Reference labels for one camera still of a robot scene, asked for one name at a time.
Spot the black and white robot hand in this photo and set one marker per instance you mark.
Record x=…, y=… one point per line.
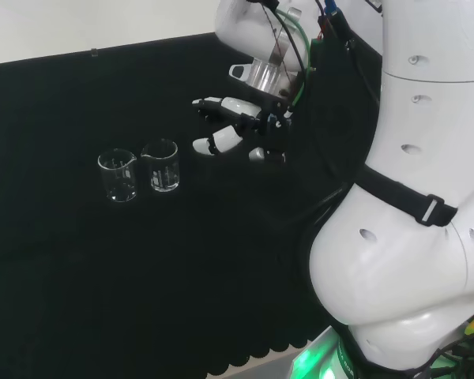
x=270, y=130

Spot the clear glass beaker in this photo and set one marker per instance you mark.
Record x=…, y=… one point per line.
x=119, y=190
x=162, y=181

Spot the clear cloth clip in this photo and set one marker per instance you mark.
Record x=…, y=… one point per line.
x=94, y=52

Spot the black bench cloth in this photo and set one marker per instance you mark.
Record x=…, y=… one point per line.
x=102, y=276

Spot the clear bracket plate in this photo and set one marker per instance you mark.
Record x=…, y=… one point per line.
x=288, y=23

